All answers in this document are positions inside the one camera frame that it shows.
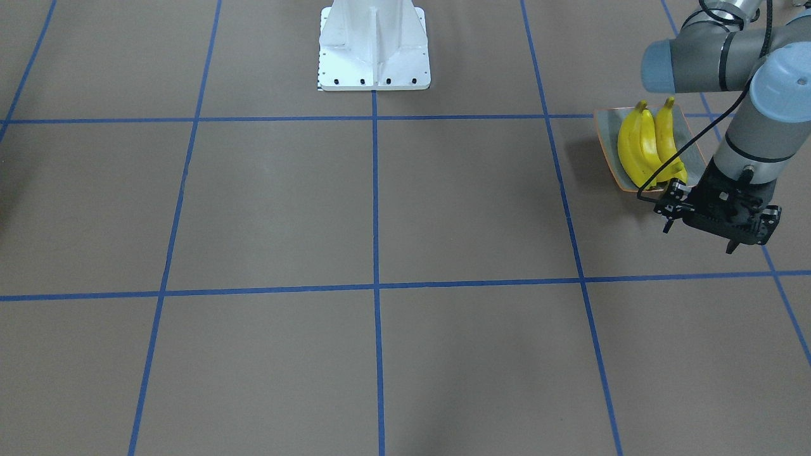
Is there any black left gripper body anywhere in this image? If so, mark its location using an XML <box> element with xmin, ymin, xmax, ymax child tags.
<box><xmin>683</xmin><ymin>159</ymin><xmax>782</xmax><ymax>254</ymax></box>

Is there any yellow banana curved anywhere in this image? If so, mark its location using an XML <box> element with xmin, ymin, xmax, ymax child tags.
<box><xmin>654</xmin><ymin>96</ymin><xmax>689</xmax><ymax>184</ymax></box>

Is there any yellow banana basket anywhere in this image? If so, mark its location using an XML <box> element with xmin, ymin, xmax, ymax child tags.
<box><xmin>639</xmin><ymin>108</ymin><xmax>661</xmax><ymax>174</ymax></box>

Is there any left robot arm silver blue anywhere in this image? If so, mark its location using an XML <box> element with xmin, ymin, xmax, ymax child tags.
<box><xmin>641</xmin><ymin>1</ymin><xmax>810</xmax><ymax>253</ymax></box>

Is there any grey square plate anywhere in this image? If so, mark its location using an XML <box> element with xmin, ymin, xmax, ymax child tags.
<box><xmin>594</xmin><ymin>96</ymin><xmax>706</xmax><ymax>193</ymax></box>

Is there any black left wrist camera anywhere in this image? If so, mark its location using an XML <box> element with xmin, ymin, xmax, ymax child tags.
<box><xmin>654</xmin><ymin>178</ymin><xmax>694</xmax><ymax>234</ymax></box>

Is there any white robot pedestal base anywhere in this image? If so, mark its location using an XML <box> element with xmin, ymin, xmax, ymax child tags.
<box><xmin>317</xmin><ymin>1</ymin><xmax>431</xmax><ymax>91</ymax></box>

